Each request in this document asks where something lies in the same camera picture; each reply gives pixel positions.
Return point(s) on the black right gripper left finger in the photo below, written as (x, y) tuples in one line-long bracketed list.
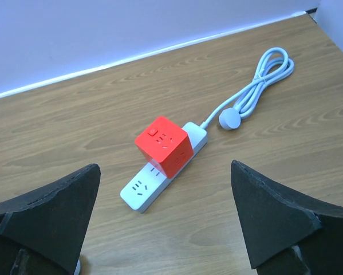
[(42, 231)]

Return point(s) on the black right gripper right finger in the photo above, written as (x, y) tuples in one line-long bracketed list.
[(286, 231)]

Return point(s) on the round light blue power socket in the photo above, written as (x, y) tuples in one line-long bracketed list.
[(78, 268)]

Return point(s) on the white-blue power strip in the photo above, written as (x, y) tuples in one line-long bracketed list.
[(149, 182)]

